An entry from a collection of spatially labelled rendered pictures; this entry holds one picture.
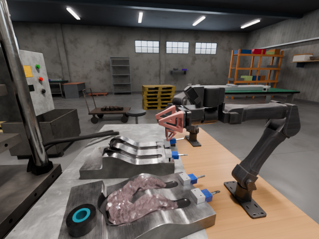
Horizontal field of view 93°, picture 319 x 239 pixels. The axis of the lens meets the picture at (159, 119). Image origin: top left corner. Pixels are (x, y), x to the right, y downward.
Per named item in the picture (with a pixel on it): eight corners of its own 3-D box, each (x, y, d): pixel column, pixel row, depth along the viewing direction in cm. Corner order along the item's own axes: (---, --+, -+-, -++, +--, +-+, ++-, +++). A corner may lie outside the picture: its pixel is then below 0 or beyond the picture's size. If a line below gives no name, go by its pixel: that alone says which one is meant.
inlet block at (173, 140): (183, 141, 99) (182, 133, 98) (185, 143, 94) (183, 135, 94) (164, 145, 99) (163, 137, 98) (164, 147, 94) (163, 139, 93)
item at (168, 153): (186, 156, 90) (186, 148, 88) (188, 161, 85) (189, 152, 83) (164, 157, 89) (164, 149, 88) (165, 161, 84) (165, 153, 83)
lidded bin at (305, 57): (311, 60, 649) (314, 53, 640) (303, 60, 642) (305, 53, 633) (299, 61, 697) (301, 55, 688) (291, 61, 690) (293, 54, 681)
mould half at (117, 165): (168, 152, 107) (169, 134, 103) (174, 176, 82) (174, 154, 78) (97, 154, 105) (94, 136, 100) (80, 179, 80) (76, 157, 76)
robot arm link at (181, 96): (182, 99, 88) (202, 82, 108) (169, 97, 93) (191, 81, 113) (184, 117, 94) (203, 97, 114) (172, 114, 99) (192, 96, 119)
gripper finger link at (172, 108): (157, 111, 47) (185, 109, 49) (154, 106, 54) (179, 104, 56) (158, 131, 49) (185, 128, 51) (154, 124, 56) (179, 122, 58)
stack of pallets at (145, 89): (169, 104, 651) (170, 84, 625) (174, 108, 574) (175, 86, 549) (141, 105, 629) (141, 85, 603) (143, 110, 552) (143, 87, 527)
